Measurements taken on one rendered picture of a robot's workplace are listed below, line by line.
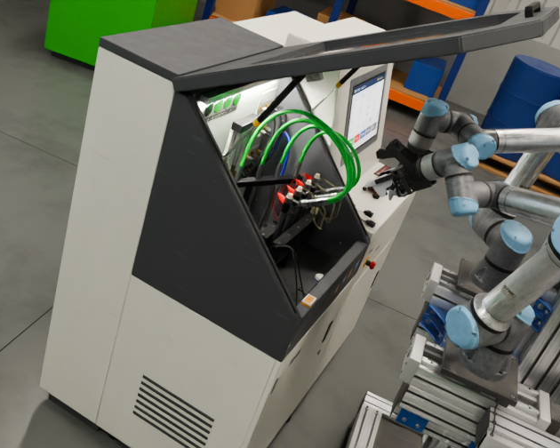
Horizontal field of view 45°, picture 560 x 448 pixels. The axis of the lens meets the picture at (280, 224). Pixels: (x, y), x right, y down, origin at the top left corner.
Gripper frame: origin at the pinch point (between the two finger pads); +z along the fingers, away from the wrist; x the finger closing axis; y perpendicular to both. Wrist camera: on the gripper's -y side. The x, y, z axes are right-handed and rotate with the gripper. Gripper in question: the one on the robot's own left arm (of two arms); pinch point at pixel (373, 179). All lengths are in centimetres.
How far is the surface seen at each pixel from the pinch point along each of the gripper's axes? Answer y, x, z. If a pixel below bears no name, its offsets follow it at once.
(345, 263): 26.4, 4.6, 32.4
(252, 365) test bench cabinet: 37, -45, 39
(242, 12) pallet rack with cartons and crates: -156, 387, 409
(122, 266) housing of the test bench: -8, -54, 68
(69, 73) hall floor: -139, 134, 365
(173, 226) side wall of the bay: -14, -46, 41
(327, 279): 25.8, -9.9, 28.4
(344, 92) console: -28, 39, 30
